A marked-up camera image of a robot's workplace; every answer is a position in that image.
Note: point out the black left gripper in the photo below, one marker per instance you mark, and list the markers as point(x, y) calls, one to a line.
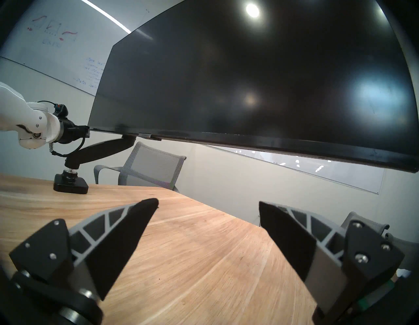
point(72, 131)

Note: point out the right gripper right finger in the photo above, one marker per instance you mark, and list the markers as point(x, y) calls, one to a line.
point(291, 242)

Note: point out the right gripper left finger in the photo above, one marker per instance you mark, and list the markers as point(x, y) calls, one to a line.
point(121, 236)

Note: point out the large curved black monitor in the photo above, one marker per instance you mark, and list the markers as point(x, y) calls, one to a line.
point(245, 65)

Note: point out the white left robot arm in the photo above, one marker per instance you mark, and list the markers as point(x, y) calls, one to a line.
point(19, 114)

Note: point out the grey mesh office chair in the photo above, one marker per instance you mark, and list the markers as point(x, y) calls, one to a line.
point(154, 167)

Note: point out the grey fabric chair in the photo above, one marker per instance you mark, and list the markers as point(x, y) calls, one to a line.
point(409, 249)

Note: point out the whiteboard with handwriting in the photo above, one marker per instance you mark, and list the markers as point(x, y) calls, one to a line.
point(65, 49)

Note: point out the white paper sheet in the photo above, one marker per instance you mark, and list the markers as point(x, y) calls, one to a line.
point(404, 272)

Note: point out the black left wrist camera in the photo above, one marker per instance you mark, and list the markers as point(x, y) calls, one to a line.
point(61, 110)

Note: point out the glass wall board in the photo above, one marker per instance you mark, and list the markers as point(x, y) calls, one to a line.
point(327, 170)

